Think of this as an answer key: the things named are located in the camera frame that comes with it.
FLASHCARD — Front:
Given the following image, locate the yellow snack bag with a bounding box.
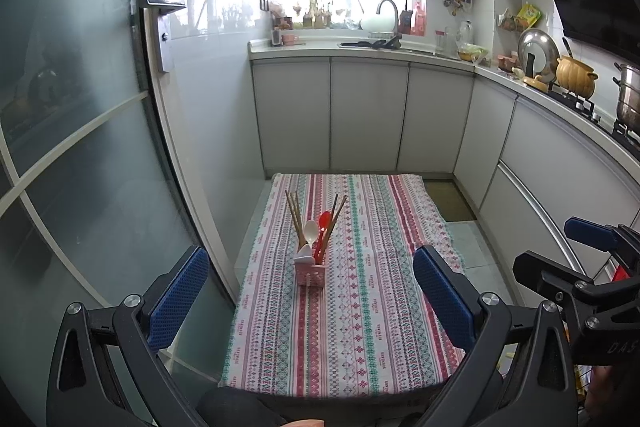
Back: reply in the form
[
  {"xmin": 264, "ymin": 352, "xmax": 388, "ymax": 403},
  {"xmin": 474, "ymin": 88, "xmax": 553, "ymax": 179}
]
[{"xmin": 516, "ymin": 3, "xmax": 542, "ymax": 28}]

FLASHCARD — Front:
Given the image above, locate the silver door handle lock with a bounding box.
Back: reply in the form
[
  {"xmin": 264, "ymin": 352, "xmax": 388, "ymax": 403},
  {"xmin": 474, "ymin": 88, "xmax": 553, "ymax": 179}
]
[{"xmin": 139, "ymin": 0, "xmax": 187, "ymax": 74}]

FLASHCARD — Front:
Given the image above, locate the white kitchen countertop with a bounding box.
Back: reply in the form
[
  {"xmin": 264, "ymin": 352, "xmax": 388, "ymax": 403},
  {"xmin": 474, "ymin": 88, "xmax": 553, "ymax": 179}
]
[{"xmin": 248, "ymin": 38, "xmax": 640, "ymax": 158}]

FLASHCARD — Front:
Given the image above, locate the black sink rack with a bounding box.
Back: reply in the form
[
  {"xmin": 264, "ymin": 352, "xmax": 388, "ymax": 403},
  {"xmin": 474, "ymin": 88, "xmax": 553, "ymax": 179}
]
[{"xmin": 340, "ymin": 36, "xmax": 401, "ymax": 50}]

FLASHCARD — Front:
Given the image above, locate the white plastic spoon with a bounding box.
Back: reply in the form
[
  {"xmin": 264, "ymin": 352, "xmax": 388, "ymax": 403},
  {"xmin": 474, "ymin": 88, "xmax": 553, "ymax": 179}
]
[{"xmin": 303, "ymin": 219, "xmax": 320, "ymax": 258}]

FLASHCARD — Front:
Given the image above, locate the row of small ornaments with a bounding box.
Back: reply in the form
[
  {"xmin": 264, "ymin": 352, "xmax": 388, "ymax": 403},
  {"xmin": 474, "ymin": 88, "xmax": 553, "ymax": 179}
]
[{"xmin": 292, "ymin": 0, "xmax": 346, "ymax": 30}]

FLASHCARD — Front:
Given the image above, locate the olive floor mat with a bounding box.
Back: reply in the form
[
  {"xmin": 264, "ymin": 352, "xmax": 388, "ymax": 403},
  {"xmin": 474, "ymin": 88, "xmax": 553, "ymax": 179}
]
[{"xmin": 425, "ymin": 179, "xmax": 477, "ymax": 223}]

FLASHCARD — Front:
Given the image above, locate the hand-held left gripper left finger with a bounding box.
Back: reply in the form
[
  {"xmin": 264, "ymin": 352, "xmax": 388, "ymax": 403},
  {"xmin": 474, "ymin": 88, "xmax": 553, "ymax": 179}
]
[{"xmin": 46, "ymin": 246, "xmax": 211, "ymax": 427}]

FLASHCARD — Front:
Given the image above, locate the frosted glass sliding door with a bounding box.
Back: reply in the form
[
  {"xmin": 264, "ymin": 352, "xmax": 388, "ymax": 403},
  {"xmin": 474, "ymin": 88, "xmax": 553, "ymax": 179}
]
[{"xmin": 0, "ymin": 0, "xmax": 236, "ymax": 427}]

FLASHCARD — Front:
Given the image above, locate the black gas stove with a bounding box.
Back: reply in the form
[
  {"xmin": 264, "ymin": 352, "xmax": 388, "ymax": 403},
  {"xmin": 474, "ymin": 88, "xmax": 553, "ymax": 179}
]
[{"xmin": 547, "ymin": 82, "xmax": 640, "ymax": 152}]

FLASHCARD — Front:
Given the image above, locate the plastic bag of vegetables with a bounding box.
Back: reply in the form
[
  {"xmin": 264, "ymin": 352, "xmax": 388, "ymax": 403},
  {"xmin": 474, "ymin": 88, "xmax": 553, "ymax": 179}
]
[{"xmin": 457, "ymin": 44, "xmax": 488, "ymax": 62}]

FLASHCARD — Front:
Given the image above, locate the red plastic spoon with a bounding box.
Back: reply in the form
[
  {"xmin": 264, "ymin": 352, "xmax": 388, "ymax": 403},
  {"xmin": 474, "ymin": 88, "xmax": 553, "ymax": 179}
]
[{"xmin": 312, "ymin": 210, "xmax": 333, "ymax": 265}]

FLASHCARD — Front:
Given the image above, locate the tan clay pot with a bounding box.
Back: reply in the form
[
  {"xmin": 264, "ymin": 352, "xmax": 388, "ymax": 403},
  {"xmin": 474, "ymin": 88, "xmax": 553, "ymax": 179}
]
[{"xmin": 555, "ymin": 55, "xmax": 599, "ymax": 100}]

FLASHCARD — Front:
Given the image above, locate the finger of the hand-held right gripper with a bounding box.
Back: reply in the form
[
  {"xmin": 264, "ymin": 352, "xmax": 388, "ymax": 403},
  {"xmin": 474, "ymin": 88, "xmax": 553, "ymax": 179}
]
[
  {"xmin": 564, "ymin": 217, "xmax": 640, "ymax": 259},
  {"xmin": 512, "ymin": 251, "xmax": 609, "ymax": 324}
]

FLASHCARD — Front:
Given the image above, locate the striped patterned tablecloth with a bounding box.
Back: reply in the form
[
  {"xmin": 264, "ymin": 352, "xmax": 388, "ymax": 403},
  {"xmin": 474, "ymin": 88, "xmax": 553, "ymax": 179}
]
[{"xmin": 220, "ymin": 172, "xmax": 468, "ymax": 400}]

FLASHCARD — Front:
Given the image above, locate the stainless steel stockpot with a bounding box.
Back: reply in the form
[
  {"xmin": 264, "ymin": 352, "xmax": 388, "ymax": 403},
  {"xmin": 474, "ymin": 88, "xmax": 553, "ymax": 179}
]
[{"xmin": 613, "ymin": 63, "xmax": 640, "ymax": 132}]

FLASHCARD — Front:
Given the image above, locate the steel pot lid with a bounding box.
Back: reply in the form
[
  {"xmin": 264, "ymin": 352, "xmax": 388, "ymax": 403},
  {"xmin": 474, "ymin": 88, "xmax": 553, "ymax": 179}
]
[{"xmin": 516, "ymin": 28, "xmax": 561, "ymax": 82}]

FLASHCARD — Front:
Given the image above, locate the pink perforated utensil basket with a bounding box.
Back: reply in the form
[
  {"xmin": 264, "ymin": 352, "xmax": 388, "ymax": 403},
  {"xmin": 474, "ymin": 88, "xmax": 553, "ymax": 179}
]
[{"xmin": 293, "ymin": 257, "xmax": 327, "ymax": 288}]

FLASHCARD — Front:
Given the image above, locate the chrome kitchen faucet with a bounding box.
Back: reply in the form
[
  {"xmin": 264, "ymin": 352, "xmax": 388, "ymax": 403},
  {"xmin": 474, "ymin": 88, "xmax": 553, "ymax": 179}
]
[{"xmin": 376, "ymin": 0, "xmax": 402, "ymax": 50}]

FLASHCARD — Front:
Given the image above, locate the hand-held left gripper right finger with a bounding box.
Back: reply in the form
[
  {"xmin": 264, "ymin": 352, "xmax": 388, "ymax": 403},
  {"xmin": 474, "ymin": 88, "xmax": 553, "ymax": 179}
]
[{"xmin": 413, "ymin": 245, "xmax": 585, "ymax": 427}]

